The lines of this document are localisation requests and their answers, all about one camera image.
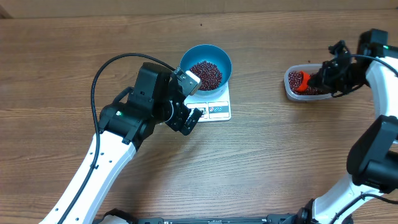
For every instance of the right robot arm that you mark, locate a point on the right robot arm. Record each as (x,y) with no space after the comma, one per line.
(371,165)

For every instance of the clear plastic container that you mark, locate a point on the clear plastic container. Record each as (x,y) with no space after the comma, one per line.
(309,68)

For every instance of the red adzuki beans in container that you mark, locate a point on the red adzuki beans in container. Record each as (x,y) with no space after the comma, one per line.
(295,79)

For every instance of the white digital kitchen scale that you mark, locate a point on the white digital kitchen scale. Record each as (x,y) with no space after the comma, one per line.
(215,105)

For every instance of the red beans in bowl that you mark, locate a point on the red beans in bowl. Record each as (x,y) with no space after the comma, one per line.
(209,74)

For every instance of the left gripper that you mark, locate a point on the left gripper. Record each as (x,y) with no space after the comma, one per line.
(183,112)

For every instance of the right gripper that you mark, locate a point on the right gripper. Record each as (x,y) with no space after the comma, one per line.
(325,78)

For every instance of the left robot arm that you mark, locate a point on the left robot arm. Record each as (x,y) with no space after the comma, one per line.
(157,97)

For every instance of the blue metal bowl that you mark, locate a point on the blue metal bowl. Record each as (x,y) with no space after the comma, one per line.
(212,54)

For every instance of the red scoop with blue handle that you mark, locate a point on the red scoop with blue handle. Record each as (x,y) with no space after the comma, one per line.
(304,84)

